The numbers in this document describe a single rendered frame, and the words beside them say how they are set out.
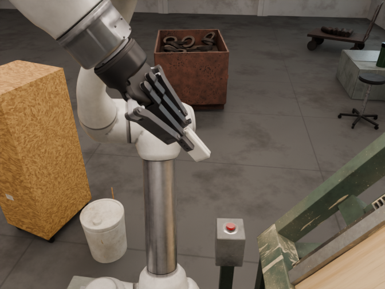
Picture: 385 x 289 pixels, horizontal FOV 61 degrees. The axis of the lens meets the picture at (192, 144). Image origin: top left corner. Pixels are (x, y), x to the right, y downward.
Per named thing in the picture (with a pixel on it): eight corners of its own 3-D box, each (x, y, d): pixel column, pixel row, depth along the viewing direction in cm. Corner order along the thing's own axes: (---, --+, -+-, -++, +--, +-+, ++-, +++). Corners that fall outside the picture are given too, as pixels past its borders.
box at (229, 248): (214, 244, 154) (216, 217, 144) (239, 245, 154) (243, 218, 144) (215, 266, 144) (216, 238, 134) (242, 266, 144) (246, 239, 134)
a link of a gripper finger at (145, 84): (145, 78, 48) (142, 84, 47) (189, 131, 53) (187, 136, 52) (128, 89, 50) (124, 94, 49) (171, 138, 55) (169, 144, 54)
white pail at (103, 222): (98, 230, 261) (88, 184, 236) (134, 233, 258) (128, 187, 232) (82, 262, 234) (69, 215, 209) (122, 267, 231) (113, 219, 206)
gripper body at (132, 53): (118, 54, 42) (162, 106, 46) (138, 26, 47) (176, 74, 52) (82, 79, 45) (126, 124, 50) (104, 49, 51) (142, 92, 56)
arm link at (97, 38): (116, -13, 44) (144, 23, 47) (75, 21, 49) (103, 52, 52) (88, 15, 38) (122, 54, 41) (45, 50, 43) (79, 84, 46)
